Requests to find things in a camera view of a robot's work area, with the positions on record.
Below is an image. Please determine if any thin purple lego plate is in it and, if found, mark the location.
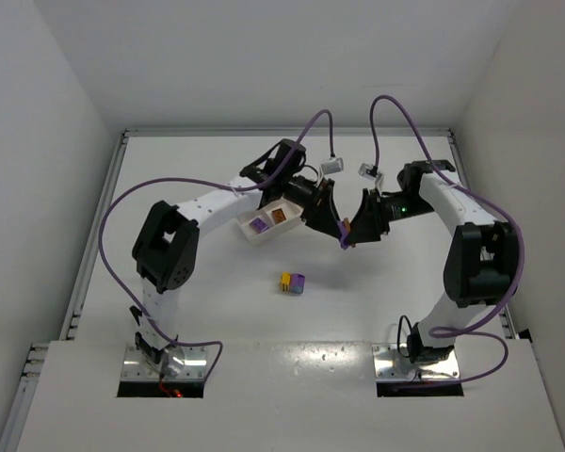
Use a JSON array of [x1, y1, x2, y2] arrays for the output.
[[338, 218, 349, 250]]

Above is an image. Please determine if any orange brown lego brick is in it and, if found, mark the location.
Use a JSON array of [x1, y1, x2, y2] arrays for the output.
[[270, 207, 286, 224]]

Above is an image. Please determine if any white three-compartment tray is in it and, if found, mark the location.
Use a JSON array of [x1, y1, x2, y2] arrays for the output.
[[236, 198, 303, 246]]

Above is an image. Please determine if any purple lego brick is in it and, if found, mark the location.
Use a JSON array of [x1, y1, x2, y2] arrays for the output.
[[249, 218, 270, 234]]

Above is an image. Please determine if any yellow striped lego brick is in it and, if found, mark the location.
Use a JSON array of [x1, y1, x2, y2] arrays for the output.
[[280, 272, 292, 292]]

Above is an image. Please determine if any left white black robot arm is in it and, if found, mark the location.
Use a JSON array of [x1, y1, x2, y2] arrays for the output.
[[132, 138, 344, 364]]

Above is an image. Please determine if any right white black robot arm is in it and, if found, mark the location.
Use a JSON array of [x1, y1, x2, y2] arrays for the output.
[[340, 160, 520, 363]]

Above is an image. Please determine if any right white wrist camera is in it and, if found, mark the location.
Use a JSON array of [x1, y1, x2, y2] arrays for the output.
[[358, 163, 384, 193]]

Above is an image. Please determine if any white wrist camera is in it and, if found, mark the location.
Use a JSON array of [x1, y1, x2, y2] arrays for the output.
[[358, 163, 384, 193], [319, 157, 345, 176]]

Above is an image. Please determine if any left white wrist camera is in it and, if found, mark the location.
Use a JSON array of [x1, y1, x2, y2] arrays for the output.
[[319, 157, 345, 176]]

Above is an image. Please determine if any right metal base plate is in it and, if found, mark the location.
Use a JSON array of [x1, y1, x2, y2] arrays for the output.
[[372, 343, 460, 384]]

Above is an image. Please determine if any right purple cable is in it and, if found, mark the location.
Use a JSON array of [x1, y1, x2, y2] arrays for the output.
[[367, 95, 526, 391]]

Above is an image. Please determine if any purple cable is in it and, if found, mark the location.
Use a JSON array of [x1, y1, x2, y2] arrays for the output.
[[96, 109, 336, 378], [367, 95, 526, 391]]

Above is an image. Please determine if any back aluminium frame rail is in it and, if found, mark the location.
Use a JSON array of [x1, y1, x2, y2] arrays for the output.
[[122, 126, 453, 137]]

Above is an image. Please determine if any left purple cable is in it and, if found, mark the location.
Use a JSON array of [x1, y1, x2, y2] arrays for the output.
[[96, 109, 336, 378]]

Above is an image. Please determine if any left aluminium frame rail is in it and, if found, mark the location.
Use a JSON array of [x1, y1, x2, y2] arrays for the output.
[[0, 132, 129, 451]]

